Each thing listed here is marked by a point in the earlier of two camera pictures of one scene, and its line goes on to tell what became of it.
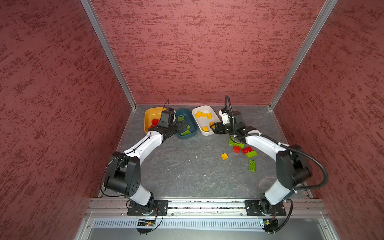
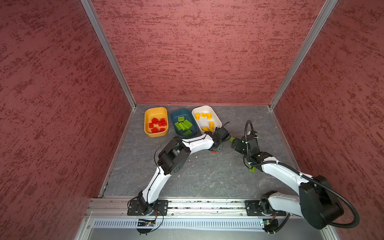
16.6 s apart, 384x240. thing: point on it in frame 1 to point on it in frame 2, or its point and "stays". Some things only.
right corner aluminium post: [318, 23] stays
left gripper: [179, 129] to [220, 147]
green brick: [186, 133] stays
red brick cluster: [155, 121] stays
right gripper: [216, 125] to [239, 144]
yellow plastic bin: [151, 113] stays
